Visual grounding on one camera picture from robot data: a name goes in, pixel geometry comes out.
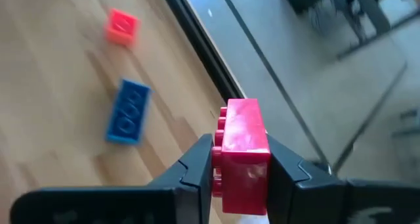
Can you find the orange toy building block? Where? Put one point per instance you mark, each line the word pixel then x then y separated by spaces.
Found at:
pixel 122 28

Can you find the red toy building block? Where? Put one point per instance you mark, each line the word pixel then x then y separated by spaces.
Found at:
pixel 243 158

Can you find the blue toy building block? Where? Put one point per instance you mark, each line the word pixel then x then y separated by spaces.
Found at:
pixel 129 115

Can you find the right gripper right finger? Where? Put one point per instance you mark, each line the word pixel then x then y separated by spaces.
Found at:
pixel 295 191

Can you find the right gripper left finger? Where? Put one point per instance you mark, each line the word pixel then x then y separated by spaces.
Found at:
pixel 193 184

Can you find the grey metal table stand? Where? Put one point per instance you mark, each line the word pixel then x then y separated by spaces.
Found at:
pixel 370 17

